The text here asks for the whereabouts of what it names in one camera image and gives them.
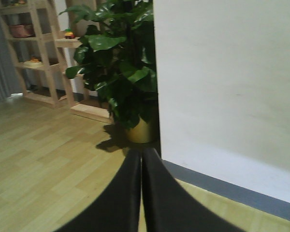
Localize wooden ladder shelf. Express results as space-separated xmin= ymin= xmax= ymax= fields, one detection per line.
xmin=0 ymin=0 xmax=112 ymax=123

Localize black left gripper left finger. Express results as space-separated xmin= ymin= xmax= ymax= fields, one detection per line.
xmin=57 ymin=150 xmax=142 ymax=232

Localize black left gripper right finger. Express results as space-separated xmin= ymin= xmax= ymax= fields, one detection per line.
xmin=142 ymin=148 xmax=241 ymax=232

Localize small toy car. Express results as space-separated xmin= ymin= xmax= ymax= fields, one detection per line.
xmin=64 ymin=29 xmax=75 ymax=39

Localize yellow plant pot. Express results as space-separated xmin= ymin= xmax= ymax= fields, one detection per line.
xmin=125 ymin=116 xmax=159 ymax=144

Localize red pot on shelf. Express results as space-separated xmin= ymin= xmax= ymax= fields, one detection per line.
xmin=9 ymin=24 xmax=35 ymax=38

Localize green potted plant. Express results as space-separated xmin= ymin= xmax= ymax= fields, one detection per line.
xmin=65 ymin=0 xmax=158 ymax=129

